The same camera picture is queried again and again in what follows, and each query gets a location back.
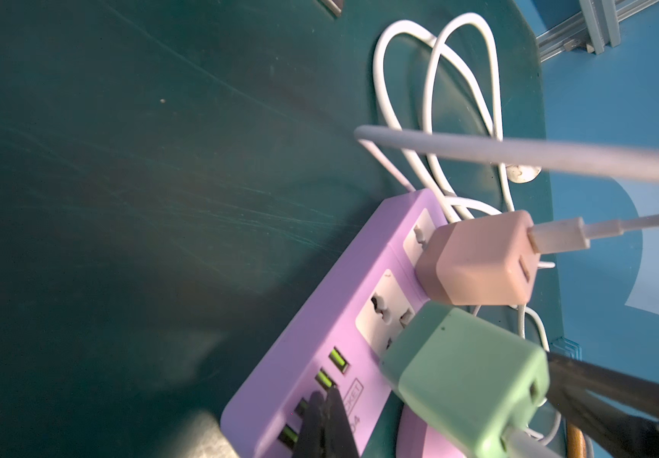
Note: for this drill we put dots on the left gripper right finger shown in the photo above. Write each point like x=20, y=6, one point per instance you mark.
x=338, y=439

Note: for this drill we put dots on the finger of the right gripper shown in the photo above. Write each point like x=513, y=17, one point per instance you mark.
x=576, y=389
x=630, y=434

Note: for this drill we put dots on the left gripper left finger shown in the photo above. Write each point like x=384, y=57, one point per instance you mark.
x=311, y=436

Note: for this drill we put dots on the purple power strip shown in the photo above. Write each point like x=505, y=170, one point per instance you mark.
x=338, y=336

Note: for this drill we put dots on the green USB charger adapter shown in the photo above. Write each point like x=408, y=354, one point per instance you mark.
x=477, y=384

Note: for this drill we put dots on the pink USB charger adapter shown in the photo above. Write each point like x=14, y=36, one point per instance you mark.
x=483, y=261

